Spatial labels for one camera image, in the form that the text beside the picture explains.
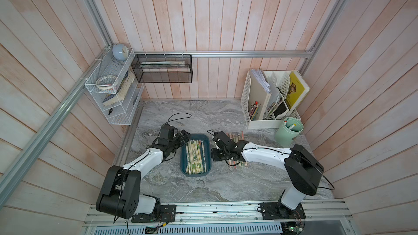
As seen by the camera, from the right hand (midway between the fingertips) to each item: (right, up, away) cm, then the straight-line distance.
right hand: (211, 154), depth 88 cm
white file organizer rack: (+30, +25, +3) cm, 39 cm away
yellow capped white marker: (+47, +15, +5) cm, 50 cm away
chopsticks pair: (+15, +8, +10) cm, 19 cm away
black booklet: (+44, +26, +10) cm, 52 cm away
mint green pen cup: (+41, +13, -2) cm, 44 cm away
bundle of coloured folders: (+25, +25, +6) cm, 36 cm away
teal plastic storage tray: (-3, +6, +9) cm, 11 cm away
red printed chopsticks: (+20, +8, +13) cm, 25 cm away
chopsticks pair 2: (+13, +9, +13) cm, 20 cm away
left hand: (-14, +8, +3) cm, 17 cm away
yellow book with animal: (+52, +37, +6) cm, 64 cm away
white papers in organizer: (+28, +46, +5) cm, 54 cm away
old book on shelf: (-45, +34, -8) cm, 57 cm away
